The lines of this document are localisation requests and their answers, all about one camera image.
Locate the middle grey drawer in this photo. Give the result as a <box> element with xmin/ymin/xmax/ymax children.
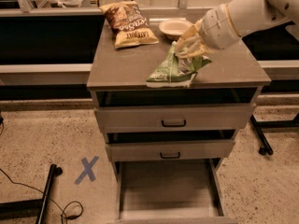
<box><xmin>106</xmin><ymin>140</ymin><xmax>235</xmax><ymax>162</ymax></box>

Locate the bottom grey drawer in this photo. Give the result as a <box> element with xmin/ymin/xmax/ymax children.
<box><xmin>113</xmin><ymin>160</ymin><xmax>238</xmax><ymax>224</ymax></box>

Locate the grey drawer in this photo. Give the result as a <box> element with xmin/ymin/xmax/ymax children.
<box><xmin>94</xmin><ymin>105</ymin><xmax>256</xmax><ymax>133</ymax></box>
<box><xmin>113</xmin><ymin>160</ymin><xmax>238</xmax><ymax>224</ymax></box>
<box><xmin>106</xmin><ymin>140</ymin><xmax>235</xmax><ymax>162</ymax></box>

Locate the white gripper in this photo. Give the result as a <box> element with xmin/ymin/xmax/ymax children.
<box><xmin>175</xmin><ymin>4</ymin><xmax>240</xmax><ymax>58</ymax></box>

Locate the black cable on floor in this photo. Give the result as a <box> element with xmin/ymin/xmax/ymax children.
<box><xmin>0</xmin><ymin>168</ymin><xmax>84</xmax><ymax>221</ymax></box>

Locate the brown yellow chip bag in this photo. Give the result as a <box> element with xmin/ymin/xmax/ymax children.
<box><xmin>100</xmin><ymin>1</ymin><xmax>159</xmax><ymax>49</ymax></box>

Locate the black stand leg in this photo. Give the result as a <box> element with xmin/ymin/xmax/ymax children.
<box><xmin>0</xmin><ymin>164</ymin><xmax>63</xmax><ymax>224</ymax></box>
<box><xmin>250</xmin><ymin>114</ymin><xmax>299</xmax><ymax>156</ymax></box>

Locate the top grey drawer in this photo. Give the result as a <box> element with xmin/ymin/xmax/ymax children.
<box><xmin>94</xmin><ymin>105</ymin><xmax>256</xmax><ymax>133</ymax></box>

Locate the black stand leg right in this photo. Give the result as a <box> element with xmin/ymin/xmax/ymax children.
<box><xmin>250</xmin><ymin>114</ymin><xmax>299</xmax><ymax>156</ymax></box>

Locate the blue tape cross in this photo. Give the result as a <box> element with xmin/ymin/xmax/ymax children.
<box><xmin>75</xmin><ymin>156</ymin><xmax>99</xmax><ymax>185</ymax></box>

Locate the white paper bowl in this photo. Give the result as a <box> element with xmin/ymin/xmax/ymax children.
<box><xmin>159</xmin><ymin>20</ymin><xmax>192</xmax><ymax>40</ymax></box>

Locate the black stand leg left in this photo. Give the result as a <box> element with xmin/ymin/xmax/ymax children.
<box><xmin>0</xmin><ymin>164</ymin><xmax>63</xmax><ymax>224</ymax></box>

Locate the grey drawer cabinet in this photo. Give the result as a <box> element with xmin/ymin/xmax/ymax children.
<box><xmin>87</xmin><ymin>26</ymin><xmax>270</xmax><ymax>169</ymax></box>

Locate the green jalapeno chip bag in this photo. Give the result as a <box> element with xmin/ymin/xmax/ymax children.
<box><xmin>146</xmin><ymin>41</ymin><xmax>211</xmax><ymax>88</ymax></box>

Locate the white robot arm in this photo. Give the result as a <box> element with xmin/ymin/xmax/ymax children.
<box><xmin>174</xmin><ymin>0</ymin><xmax>299</xmax><ymax>58</ymax></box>

